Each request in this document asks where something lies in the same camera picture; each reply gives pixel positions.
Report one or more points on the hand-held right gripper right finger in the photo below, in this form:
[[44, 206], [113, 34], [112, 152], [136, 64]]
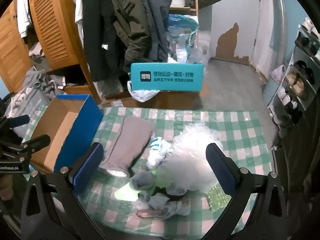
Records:
[[221, 170]]

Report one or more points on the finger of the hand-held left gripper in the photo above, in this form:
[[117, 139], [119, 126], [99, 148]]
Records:
[[37, 141], [17, 121]]

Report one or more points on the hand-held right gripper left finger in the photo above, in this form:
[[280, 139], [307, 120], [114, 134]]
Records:
[[88, 166]]

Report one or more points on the blue cardboard box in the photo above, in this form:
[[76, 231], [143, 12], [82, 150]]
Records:
[[62, 130]]

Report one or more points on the green bubble wrap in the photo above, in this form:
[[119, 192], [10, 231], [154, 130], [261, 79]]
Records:
[[220, 197]]

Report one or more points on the white mesh bath pouf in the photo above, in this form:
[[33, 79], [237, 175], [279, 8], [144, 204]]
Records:
[[195, 155]]

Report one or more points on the grey cloth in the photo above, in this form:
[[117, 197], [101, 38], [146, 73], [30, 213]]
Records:
[[127, 142]]

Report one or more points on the light green sheet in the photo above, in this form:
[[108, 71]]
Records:
[[127, 193]]

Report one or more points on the dark grey sock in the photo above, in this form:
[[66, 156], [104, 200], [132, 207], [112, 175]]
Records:
[[143, 181]]

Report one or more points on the white blue striped sock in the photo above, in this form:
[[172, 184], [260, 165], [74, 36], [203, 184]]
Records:
[[157, 155]]

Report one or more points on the grey white sock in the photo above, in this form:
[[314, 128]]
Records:
[[162, 206]]

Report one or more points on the grey printed bag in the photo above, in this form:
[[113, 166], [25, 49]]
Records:
[[27, 105]]

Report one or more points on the pile of grey clothes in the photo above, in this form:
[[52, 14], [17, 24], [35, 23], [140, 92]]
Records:
[[42, 80]]

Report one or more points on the wooden louvered door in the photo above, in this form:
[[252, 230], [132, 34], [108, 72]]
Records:
[[10, 55], [55, 30]]

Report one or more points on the teal printed box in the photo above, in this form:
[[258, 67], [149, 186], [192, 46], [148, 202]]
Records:
[[175, 77]]

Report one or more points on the pink white plastic bag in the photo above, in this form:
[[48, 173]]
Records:
[[277, 73]]

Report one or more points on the shoe rack with shoes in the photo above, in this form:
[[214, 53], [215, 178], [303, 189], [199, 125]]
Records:
[[298, 85]]

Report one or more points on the black jacket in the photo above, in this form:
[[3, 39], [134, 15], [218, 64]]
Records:
[[97, 30]]

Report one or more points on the clear plastic bags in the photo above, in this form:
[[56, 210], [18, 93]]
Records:
[[197, 50]]

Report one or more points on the white shirt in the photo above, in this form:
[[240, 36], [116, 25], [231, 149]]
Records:
[[77, 10]]

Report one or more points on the blue plastic bag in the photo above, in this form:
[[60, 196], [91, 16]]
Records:
[[182, 22]]

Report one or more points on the olive green jacket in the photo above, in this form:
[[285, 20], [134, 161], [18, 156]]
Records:
[[130, 17]]

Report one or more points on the dark blue jacket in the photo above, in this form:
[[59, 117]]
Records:
[[156, 17]]

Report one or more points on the white pot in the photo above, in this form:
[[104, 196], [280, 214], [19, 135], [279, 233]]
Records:
[[178, 0]]

